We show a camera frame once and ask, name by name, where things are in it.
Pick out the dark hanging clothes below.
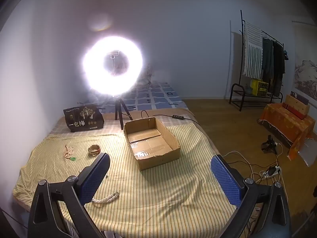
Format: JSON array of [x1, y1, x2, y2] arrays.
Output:
[[261, 37, 286, 96]]

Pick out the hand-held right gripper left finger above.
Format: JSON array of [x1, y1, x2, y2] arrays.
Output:
[[28, 152, 111, 238]]

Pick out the black clothes rack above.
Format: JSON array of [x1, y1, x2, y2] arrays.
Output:
[[229, 10, 284, 111]]

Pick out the white power strip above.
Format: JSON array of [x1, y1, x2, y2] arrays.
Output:
[[263, 165, 282, 179]]

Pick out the striped white towel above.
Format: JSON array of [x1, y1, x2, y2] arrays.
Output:
[[243, 22, 263, 78]]

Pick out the beige checked bedsheet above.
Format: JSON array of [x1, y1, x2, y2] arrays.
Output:
[[50, 108, 199, 139]]

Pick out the white cables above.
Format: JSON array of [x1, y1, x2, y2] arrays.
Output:
[[223, 144, 288, 199]]

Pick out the wall scroll painting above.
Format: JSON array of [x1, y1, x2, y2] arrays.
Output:
[[292, 21, 317, 97]]

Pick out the black printed bag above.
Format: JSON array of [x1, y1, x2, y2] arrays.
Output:
[[63, 105, 105, 132]]

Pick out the black tripod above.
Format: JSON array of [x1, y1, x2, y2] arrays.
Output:
[[114, 95, 133, 130]]

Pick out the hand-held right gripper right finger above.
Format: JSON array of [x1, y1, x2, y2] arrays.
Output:
[[210, 154, 291, 238]]

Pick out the red cord green pendant necklace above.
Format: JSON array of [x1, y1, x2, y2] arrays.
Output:
[[64, 144, 77, 161]]

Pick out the wooden box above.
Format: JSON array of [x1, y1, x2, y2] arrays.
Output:
[[282, 94, 310, 120]]

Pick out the yellow striped cloth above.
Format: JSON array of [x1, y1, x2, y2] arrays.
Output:
[[12, 123, 239, 238]]

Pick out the white pearl necklace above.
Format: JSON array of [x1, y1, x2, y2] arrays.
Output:
[[92, 192, 120, 205]]

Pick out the white ring light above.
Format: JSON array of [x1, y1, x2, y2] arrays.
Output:
[[82, 36, 144, 96]]

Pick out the cardboard box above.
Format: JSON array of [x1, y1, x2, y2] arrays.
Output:
[[123, 117, 181, 171]]

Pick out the dark long box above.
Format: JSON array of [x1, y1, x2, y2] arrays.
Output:
[[290, 91, 310, 105]]

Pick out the blue patchwork blanket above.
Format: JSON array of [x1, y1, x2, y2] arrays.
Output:
[[99, 81, 189, 113]]

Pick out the black cable with switch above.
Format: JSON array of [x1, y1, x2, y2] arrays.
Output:
[[141, 109, 206, 134]]

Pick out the yellow crate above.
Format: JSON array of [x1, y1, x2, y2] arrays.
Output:
[[250, 79, 269, 97]]

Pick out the dried branch bundle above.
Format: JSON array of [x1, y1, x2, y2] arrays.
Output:
[[142, 63, 156, 85]]

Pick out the black stand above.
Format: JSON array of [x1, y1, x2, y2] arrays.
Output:
[[261, 135, 278, 154]]

